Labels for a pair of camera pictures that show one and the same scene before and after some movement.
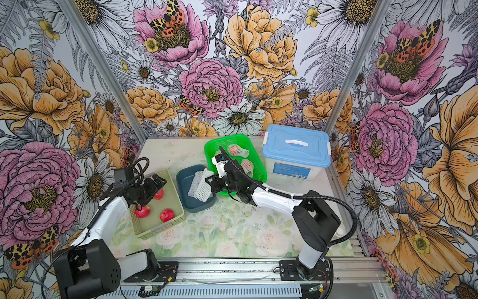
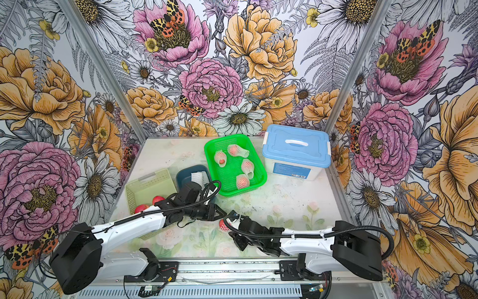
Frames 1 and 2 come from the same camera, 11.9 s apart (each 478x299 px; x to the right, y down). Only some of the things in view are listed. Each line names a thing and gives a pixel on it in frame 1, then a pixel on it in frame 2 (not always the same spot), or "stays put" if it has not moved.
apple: x=235 y=150 stays put
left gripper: x=152 y=190 to x=211 y=210
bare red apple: x=145 y=212 stays put
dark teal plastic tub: x=185 y=175 stays put
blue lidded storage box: x=295 y=153 stays put
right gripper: x=215 y=185 to x=237 y=238
